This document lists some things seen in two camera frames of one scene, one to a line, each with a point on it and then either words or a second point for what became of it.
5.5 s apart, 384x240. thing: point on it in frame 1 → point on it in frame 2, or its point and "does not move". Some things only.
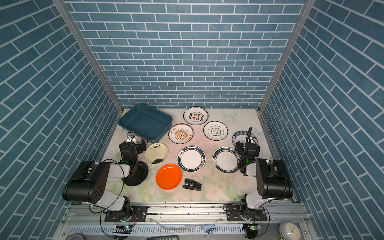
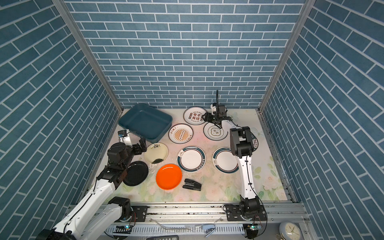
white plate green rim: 225,160 does not move
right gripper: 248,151 → 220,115
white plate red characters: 195,115 does not move
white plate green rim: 191,159 does not move
